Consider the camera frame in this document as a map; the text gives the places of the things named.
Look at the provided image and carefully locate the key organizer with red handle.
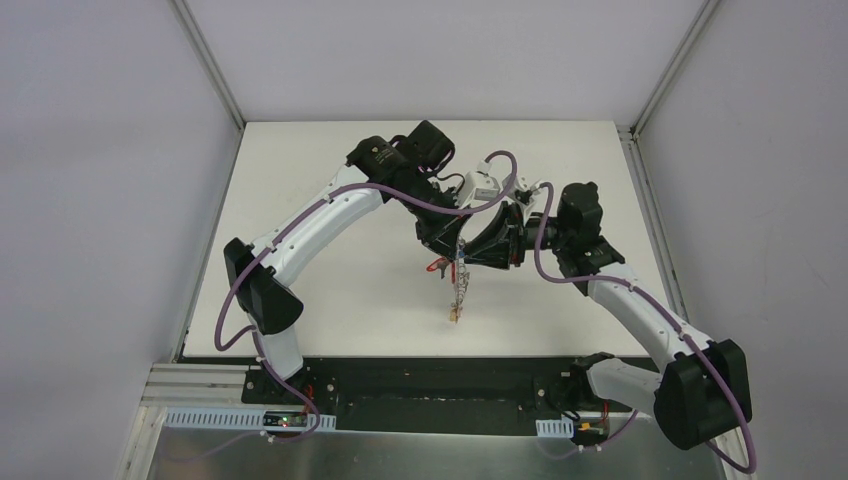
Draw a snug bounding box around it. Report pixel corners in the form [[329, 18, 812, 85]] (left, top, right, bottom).
[[426, 239, 470, 324]]

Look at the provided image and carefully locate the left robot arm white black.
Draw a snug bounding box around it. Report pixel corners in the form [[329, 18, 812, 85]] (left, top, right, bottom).
[[219, 121, 457, 405]]

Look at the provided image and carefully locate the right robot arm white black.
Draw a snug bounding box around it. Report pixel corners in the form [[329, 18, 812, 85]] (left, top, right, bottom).
[[461, 182, 754, 451]]

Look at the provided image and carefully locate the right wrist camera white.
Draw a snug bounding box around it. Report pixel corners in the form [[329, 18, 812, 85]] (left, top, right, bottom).
[[510, 176, 542, 209]]

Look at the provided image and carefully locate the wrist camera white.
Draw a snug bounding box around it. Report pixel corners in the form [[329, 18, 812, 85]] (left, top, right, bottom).
[[510, 176, 542, 209], [457, 171, 501, 208]]

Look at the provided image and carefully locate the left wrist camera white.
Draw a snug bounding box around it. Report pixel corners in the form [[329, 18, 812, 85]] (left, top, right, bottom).
[[457, 171, 501, 208]]

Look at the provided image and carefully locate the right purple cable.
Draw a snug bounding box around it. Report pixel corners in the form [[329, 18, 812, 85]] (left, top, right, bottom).
[[532, 181, 758, 476]]

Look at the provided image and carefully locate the purple cable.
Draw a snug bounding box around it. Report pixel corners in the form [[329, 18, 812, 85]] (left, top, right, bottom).
[[213, 150, 519, 446], [532, 181, 758, 476]]

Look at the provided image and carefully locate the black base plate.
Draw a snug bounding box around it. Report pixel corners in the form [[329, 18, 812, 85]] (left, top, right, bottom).
[[241, 356, 654, 439]]

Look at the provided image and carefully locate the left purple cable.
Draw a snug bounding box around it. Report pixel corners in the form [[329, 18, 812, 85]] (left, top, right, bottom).
[[213, 150, 519, 446]]

